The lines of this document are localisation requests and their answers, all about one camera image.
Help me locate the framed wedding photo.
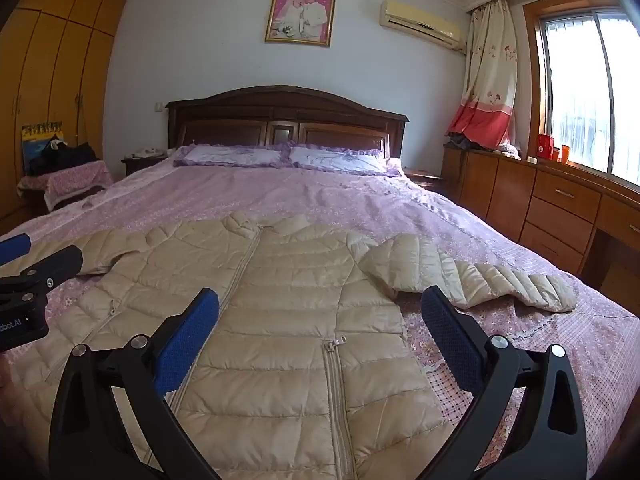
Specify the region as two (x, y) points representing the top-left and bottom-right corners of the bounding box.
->
(265, 0), (337, 48)

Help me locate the black bag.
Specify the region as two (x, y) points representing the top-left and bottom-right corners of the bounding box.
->
(27, 139), (99, 177)

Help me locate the beige puffer jacket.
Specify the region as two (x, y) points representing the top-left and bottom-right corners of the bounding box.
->
(5, 211), (579, 480)

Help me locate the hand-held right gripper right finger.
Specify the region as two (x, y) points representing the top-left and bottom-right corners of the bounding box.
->
(420, 286), (588, 480)

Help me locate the yellow wooden wardrobe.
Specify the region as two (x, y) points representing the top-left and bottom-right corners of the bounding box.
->
(0, 0), (129, 222)

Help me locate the dark wooden nightstand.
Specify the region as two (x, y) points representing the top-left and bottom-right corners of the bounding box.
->
(404, 167), (446, 194)
(121, 155), (169, 177)

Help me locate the cream and red curtain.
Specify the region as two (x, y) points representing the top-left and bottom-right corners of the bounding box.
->
(445, 0), (519, 150)

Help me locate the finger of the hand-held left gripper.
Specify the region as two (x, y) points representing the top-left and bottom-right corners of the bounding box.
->
(0, 234), (32, 266)
(0, 245), (84, 307)

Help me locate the pink floral bedspread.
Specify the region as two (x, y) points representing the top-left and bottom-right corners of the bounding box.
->
(0, 145), (640, 480)

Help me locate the small table with pink cloth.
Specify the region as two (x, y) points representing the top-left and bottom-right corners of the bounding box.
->
(17, 160), (115, 212)

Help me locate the wall air conditioner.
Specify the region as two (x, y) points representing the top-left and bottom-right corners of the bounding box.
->
(379, 0), (464, 52)

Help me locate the purple ruffled pillow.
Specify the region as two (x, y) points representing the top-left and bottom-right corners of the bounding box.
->
(289, 146), (405, 177)
(173, 144), (287, 169)

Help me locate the blue painting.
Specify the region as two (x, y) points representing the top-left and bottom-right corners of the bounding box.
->
(21, 121), (65, 176)

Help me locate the long wooden drawer cabinet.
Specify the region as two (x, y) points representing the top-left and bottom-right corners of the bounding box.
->
(442, 145), (640, 301)

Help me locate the pile of dark clothes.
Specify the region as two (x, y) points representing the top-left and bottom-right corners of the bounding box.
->
(446, 130), (501, 151)

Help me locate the window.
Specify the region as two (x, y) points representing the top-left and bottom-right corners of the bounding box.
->
(522, 0), (640, 189)

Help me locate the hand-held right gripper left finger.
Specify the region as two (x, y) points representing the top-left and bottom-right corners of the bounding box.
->
(48, 287), (221, 480)

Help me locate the dark wooden bed headboard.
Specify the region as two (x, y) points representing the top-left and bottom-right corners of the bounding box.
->
(166, 85), (410, 161)

